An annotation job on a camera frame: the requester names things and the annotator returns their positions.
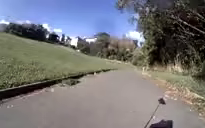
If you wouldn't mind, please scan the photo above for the group of brownish trees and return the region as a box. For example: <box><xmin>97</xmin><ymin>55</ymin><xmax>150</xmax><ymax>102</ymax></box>
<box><xmin>79</xmin><ymin>31</ymin><xmax>144</xmax><ymax>63</ymax></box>

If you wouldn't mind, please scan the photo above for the grey asphalt path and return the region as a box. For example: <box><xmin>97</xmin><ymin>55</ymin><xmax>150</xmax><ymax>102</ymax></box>
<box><xmin>0</xmin><ymin>68</ymin><xmax>205</xmax><ymax>128</ymax></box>

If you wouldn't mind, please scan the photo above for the white building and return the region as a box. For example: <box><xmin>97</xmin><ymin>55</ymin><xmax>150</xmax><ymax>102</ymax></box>
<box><xmin>69</xmin><ymin>35</ymin><xmax>98</xmax><ymax>48</ymax></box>

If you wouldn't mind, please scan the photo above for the grass slope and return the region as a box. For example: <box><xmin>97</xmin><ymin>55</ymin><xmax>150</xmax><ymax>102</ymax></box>
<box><xmin>0</xmin><ymin>31</ymin><xmax>131</xmax><ymax>93</ymax></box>

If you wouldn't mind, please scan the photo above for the wood of dark trees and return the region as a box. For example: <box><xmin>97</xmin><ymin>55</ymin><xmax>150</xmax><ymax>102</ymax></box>
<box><xmin>116</xmin><ymin>0</ymin><xmax>205</xmax><ymax>84</ymax></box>

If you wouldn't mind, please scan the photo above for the row of dark hilltop trees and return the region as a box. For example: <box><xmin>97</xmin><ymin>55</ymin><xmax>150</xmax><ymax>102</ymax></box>
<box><xmin>0</xmin><ymin>16</ymin><xmax>63</xmax><ymax>44</ymax></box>

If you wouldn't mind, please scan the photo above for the dark concrete kerb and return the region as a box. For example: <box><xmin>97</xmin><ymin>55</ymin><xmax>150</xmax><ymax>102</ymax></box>
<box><xmin>0</xmin><ymin>68</ymin><xmax>114</xmax><ymax>103</ymax></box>

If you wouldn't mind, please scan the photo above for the grass verge with fallen leaves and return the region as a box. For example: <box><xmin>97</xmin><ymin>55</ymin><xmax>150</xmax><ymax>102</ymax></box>
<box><xmin>136</xmin><ymin>68</ymin><xmax>205</xmax><ymax>128</ymax></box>

